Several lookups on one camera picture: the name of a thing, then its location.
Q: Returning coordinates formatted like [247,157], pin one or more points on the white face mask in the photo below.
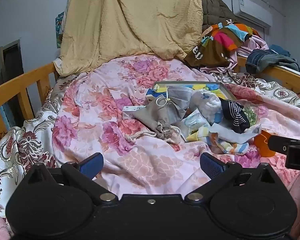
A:
[195,121]

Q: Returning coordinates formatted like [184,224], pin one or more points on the orange cup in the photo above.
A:
[261,143]

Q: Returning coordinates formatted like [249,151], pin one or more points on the wooden bed frame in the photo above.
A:
[20,80]

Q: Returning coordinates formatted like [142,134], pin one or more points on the white air conditioner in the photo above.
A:
[252,11]

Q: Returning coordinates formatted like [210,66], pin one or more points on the white grey sock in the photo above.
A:
[230,135]

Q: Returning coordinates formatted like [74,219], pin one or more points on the white blue carton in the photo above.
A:
[130,110]

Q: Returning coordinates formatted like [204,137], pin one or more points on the white fluffy cloth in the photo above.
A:
[207,102]

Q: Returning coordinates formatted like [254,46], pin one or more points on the blue jeans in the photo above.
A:
[257,60]

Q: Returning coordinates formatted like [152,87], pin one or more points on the pastel striped baby cloth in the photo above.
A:
[232,148]

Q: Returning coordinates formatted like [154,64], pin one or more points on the brown colourful striped garment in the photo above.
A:
[215,50]

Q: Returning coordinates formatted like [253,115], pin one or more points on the dark grey garment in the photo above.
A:
[287,61]

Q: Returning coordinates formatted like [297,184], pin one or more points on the brown quilted coat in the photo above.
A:
[215,12]

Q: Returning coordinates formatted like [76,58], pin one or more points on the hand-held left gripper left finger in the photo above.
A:
[91,165]

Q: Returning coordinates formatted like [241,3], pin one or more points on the beige dotted quilt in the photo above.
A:
[127,17]

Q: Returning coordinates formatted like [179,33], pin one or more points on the white printed cloth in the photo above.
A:
[57,65]

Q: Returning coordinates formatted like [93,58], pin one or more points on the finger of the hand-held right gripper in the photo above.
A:
[278,144]

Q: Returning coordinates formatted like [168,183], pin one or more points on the clear bag of green beads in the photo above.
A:
[251,115]

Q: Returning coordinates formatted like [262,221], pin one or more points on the black white striped sock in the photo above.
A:
[233,116]

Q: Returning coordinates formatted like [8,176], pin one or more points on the pale pink garment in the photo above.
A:
[257,42]

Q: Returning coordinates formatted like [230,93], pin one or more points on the pink floral blanket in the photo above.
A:
[95,105]

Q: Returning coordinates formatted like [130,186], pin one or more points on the grey face mask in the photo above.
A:
[177,97]

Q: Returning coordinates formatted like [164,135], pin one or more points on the teal wall poster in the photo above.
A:
[59,27]

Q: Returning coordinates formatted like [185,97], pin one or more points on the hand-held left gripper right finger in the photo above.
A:
[211,166]

